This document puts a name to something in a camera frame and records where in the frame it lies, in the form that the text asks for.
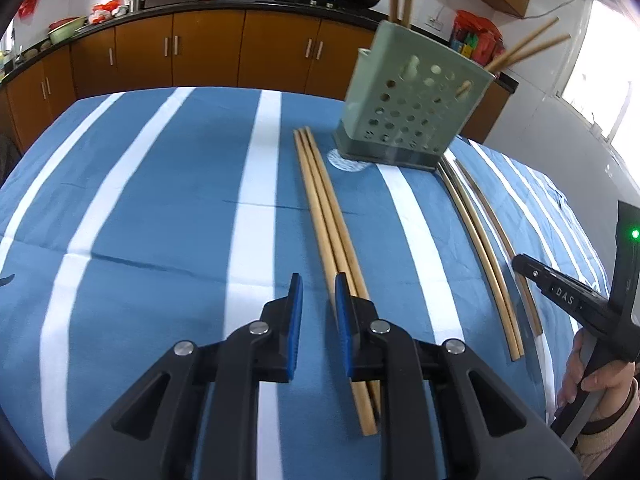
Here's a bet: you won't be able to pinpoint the wall power socket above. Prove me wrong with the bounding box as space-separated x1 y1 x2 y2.
425 16 444 32

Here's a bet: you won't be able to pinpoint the blue white striped tablecloth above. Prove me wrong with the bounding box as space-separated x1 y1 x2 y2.
1 88 577 479

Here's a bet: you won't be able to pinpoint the green perforated utensil holder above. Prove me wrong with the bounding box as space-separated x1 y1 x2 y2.
334 21 495 171

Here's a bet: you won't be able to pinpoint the green plastic basin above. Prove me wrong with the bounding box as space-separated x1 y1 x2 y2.
48 16 88 44

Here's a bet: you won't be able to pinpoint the black countertop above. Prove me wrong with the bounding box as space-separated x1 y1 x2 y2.
0 0 519 94

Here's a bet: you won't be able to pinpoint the person's right hand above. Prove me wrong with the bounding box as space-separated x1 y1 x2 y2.
556 330 636 422

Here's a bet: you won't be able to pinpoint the right window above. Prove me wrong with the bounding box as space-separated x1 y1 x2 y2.
552 0 640 146

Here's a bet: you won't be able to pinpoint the lower wooden cabinets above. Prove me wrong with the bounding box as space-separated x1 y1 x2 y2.
0 6 511 156

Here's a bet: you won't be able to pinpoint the red plastic bag on wall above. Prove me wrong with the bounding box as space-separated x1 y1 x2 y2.
17 0 40 21

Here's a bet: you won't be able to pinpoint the red bag on right counter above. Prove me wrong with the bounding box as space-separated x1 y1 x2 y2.
449 10 504 66

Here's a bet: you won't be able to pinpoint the red white bag on counter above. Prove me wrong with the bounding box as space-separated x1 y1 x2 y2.
88 0 128 25

